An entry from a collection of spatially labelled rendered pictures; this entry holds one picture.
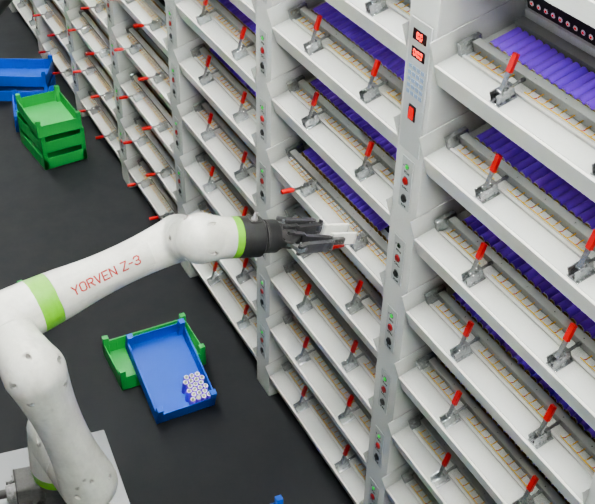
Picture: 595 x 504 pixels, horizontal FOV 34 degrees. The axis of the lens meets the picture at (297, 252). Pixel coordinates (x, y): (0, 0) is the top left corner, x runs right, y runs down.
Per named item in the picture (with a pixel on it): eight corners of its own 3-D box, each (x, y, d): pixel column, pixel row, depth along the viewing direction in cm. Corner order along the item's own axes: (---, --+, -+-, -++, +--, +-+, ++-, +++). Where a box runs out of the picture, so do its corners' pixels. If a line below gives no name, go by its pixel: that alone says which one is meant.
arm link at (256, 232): (223, 246, 218) (239, 269, 211) (234, 201, 212) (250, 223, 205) (248, 245, 220) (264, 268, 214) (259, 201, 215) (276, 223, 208)
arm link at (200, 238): (186, 265, 200) (185, 212, 200) (164, 264, 211) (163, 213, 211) (248, 263, 207) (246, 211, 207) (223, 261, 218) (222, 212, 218)
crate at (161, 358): (214, 404, 317) (217, 393, 311) (156, 424, 310) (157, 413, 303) (181, 329, 331) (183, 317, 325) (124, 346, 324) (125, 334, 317)
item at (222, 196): (260, 271, 301) (248, 240, 292) (188, 177, 345) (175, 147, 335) (316, 240, 305) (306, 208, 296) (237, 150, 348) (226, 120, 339)
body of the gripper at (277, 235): (271, 232, 209) (309, 231, 214) (256, 211, 216) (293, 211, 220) (264, 261, 213) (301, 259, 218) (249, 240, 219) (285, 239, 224)
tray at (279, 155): (387, 300, 228) (379, 273, 221) (274, 176, 271) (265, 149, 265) (458, 259, 231) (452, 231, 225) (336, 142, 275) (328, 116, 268)
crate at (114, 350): (122, 391, 321) (120, 373, 316) (103, 353, 336) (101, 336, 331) (206, 364, 332) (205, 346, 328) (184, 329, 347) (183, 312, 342)
